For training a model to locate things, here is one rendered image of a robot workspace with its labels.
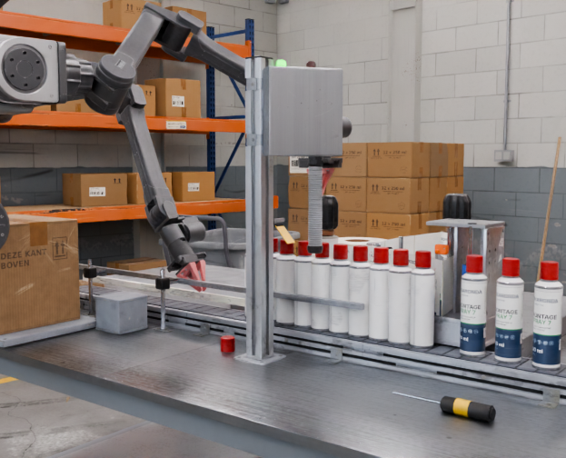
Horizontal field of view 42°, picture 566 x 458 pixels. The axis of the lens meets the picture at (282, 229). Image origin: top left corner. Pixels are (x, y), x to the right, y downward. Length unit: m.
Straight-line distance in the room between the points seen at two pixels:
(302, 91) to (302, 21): 6.34
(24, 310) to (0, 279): 0.11
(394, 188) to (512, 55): 1.80
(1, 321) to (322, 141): 0.90
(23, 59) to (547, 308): 1.10
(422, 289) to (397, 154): 3.67
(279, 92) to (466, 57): 5.15
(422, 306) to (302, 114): 0.48
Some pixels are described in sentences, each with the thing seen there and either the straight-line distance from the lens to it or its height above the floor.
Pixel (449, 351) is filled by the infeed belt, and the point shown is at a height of 0.88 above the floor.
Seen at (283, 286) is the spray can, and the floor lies 0.97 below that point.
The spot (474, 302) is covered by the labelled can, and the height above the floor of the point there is 0.99.
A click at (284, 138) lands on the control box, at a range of 1.59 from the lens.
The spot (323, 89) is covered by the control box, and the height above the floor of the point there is 1.43.
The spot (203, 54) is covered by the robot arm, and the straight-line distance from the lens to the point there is 1.94.
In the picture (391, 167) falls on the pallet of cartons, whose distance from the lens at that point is 5.24.
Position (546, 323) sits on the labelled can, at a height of 0.97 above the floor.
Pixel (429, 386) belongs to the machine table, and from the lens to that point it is 1.53.
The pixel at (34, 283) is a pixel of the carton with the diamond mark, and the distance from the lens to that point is 1.98.
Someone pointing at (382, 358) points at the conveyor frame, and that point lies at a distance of 1.63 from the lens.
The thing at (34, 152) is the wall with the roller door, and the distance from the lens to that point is 6.43.
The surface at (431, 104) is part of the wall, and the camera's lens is 6.83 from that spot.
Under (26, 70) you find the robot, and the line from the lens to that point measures 1.52.
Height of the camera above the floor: 1.28
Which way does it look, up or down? 5 degrees down
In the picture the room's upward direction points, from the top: straight up
